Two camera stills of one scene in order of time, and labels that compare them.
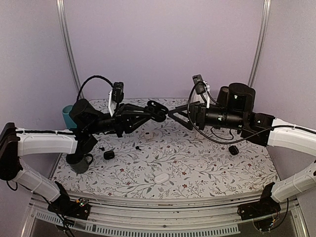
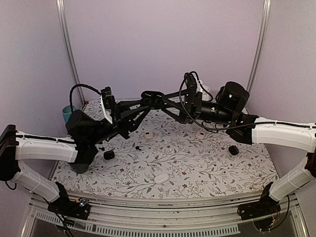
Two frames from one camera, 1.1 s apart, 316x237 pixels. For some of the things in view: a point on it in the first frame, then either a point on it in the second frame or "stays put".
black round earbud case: [233, 150] stays put
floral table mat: [164, 159] stays put
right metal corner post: [260, 43] stays put
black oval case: [158, 111] to [153, 99]
